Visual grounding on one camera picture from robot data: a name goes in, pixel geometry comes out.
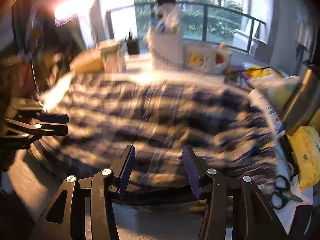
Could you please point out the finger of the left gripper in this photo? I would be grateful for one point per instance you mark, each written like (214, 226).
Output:
(53, 129)
(53, 118)

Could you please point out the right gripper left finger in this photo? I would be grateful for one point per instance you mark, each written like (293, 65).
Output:
(64, 215)

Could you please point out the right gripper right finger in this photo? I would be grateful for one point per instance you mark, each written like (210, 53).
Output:
(253, 216)

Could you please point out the plaid flannel pants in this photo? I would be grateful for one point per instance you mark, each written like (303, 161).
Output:
(220, 123)

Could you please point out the black scissors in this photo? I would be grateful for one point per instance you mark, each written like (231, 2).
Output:
(282, 193)

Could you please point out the yellow plastic bowl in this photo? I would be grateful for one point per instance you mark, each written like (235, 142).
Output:
(88, 61)

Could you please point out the white wet wipes pack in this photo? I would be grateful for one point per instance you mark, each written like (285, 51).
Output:
(272, 118)

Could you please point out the green white milk carton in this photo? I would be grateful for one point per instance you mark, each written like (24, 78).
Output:
(112, 56)

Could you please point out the yellow tissue pack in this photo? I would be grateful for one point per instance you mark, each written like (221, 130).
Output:
(305, 145)

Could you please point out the desk lamp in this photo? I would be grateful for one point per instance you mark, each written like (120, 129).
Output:
(71, 9)

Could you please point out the black power adapter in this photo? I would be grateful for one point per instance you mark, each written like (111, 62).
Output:
(132, 45)

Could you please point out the white yellow snack bag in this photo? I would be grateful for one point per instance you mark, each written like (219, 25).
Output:
(276, 90)

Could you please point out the white perforated plastic basket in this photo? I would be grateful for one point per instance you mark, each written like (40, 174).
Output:
(166, 50)

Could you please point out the white bear mug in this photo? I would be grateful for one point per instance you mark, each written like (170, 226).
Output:
(206, 58)

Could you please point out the white tissue in basket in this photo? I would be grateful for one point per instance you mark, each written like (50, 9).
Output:
(169, 15)

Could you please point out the black balcony railing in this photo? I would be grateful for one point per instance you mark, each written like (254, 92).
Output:
(198, 22)

